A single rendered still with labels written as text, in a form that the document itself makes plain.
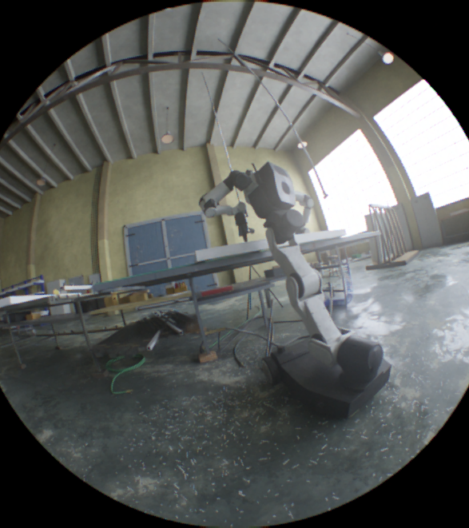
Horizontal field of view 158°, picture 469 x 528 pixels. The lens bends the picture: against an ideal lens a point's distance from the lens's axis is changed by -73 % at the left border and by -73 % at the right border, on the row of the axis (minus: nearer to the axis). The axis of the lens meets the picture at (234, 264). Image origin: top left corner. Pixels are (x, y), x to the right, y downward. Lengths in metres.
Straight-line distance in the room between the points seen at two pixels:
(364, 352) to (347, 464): 0.45
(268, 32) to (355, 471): 8.85
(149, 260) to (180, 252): 1.53
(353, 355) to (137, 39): 8.29
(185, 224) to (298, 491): 8.20
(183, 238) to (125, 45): 8.74
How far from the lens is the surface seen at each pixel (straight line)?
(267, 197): 1.06
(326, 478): 0.77
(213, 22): 7.76
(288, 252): 0.99
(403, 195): 8.10
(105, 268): 8.36
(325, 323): 0.92
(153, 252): 7.96
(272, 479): 0.78
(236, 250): 1.16
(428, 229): 7.77
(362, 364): 0.73
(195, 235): 7.94
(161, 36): 7.74
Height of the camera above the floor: 0.74
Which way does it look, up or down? 3 degrees up
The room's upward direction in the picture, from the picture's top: 12 degrees counter-clockwise
